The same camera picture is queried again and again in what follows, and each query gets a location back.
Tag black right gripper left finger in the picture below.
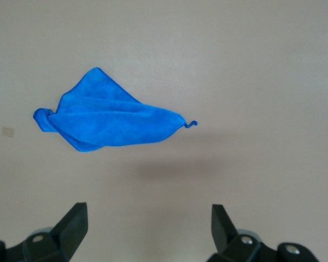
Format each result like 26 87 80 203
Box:
0 202 89 262

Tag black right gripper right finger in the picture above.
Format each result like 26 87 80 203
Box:
207 204 321 262

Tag blue microfibre towel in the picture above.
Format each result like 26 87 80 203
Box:
32 67 199 153

